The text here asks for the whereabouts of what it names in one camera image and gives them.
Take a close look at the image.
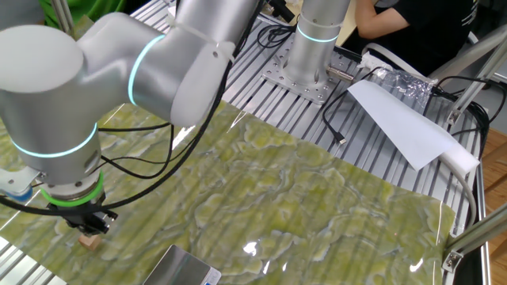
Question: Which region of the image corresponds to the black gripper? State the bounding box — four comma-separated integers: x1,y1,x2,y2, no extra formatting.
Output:
46,192,120,238

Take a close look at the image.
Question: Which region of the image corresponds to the small wooden cube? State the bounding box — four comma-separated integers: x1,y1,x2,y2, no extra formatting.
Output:
78,234,102,251

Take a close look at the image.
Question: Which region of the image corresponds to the bare person forearm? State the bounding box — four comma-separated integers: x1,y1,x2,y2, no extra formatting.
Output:
353,0,410,40

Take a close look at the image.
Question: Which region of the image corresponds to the silver digital pocket scale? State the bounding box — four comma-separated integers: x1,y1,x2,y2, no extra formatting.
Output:
142,244,223,285

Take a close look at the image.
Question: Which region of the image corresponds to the white foam block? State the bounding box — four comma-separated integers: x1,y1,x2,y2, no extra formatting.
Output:
437,134,481,175

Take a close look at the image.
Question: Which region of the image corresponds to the green marble pattern mat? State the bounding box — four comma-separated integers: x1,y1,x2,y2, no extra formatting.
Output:
0,15,456,285

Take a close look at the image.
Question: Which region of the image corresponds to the green fabric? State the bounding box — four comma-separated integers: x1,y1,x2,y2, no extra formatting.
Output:
38,0,128,29

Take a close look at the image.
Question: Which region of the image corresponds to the metal cylinder connector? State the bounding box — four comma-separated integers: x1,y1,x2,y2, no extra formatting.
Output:
326,65,356,83

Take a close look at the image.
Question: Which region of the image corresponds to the beige wooden desk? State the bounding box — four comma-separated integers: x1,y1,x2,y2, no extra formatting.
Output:
342,0,360,47

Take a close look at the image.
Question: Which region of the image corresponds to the white paper sheet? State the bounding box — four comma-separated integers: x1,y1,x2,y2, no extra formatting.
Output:
347,79,463,172

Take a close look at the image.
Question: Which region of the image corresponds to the clear plastic bag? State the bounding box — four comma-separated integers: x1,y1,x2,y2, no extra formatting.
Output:
359,51,439,110

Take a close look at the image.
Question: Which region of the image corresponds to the person in black shirt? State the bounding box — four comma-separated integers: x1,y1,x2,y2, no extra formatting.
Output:
342,0,482,77

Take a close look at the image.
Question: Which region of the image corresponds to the grey white chair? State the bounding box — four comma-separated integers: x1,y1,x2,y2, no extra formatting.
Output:
360,23,507,84

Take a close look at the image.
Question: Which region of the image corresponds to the green adapter ring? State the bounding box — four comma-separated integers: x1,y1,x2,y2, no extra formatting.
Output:
39,170,106,208

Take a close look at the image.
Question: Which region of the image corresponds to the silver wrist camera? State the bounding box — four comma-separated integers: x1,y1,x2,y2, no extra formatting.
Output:
0,165,43,203

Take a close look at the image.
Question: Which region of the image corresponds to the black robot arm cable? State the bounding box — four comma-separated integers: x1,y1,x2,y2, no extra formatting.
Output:
0,0,296,218

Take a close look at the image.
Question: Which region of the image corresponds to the aluminium frame post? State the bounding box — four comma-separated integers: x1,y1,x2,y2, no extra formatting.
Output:
50,0,74,32
447,39,507,126
441,203,507,274

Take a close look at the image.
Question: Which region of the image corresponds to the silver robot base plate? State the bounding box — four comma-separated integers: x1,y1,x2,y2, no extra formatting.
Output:
261,37,357,106

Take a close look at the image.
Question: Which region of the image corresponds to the black usb cable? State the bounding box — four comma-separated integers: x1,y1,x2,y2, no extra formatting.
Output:
321,66,383,146

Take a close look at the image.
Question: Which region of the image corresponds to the black metal bracket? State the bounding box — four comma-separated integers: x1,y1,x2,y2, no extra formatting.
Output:
267,0,296,24

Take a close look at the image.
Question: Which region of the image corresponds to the white flexible hose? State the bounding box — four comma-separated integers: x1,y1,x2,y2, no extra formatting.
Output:
437,152,478,230

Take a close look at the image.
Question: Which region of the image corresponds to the black cable bundle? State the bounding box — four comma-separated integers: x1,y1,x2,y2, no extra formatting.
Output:
431,74,507,159

